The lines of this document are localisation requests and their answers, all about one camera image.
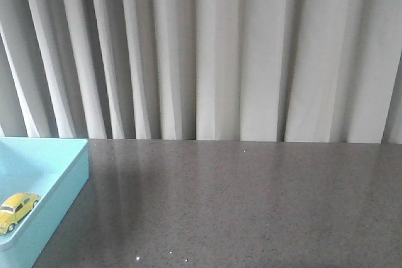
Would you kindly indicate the yellow toy beetle car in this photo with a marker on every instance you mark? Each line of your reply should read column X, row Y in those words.
column 15, row 208

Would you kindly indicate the light blue tin box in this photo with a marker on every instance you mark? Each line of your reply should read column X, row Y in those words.
column 54, row 169

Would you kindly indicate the grey pleated curtain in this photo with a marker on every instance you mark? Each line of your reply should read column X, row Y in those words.
column 248, row 70

